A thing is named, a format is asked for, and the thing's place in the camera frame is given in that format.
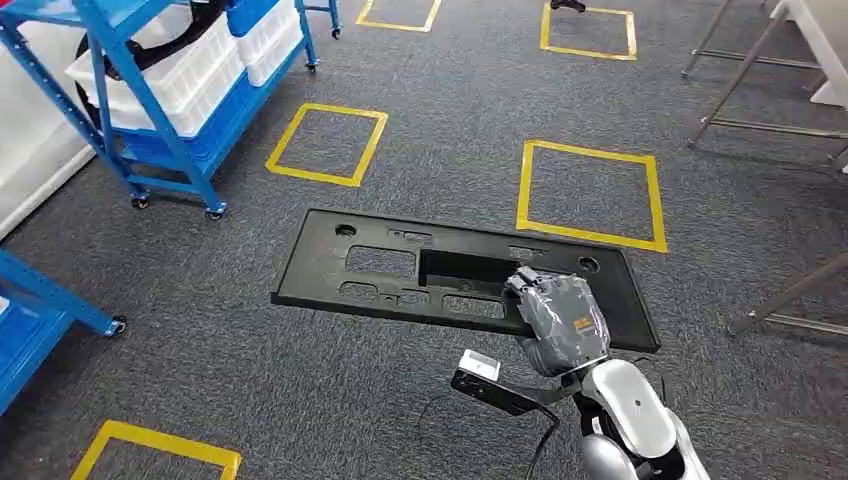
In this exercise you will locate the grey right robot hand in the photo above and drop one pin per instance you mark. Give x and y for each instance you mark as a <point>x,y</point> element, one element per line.
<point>563,324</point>

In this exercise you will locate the black plastic licence plate holder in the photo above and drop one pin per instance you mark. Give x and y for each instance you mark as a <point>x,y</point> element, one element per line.
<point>318,278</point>

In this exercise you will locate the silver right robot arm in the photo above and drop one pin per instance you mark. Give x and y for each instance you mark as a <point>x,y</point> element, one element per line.
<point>629,404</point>

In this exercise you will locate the small black object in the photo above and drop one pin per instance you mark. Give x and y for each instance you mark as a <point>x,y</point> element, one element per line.
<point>567,5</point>

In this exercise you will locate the white table with metal legs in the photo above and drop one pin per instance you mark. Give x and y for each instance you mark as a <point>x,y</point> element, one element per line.
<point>821,46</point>

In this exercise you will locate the white plastic crate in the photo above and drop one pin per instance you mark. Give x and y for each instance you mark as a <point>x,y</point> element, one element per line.
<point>268,33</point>
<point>185,66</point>
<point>278,63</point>
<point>199,109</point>

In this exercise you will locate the black curved trim part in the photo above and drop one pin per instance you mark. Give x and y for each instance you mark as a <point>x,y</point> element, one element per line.
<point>166,50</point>

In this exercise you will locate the large blue metal shelf rack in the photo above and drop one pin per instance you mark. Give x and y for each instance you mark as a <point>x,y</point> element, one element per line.
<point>33,331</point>

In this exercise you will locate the blue wheeled shelf cart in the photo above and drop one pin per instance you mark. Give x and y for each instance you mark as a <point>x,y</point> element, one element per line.
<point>109,40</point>

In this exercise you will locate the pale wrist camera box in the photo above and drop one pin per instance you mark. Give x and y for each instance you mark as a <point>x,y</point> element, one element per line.
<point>478,364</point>

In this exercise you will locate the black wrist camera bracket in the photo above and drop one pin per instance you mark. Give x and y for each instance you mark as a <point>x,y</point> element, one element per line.
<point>497,396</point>

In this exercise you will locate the grey metal table frame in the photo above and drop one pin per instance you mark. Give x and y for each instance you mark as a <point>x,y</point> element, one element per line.
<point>788,291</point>

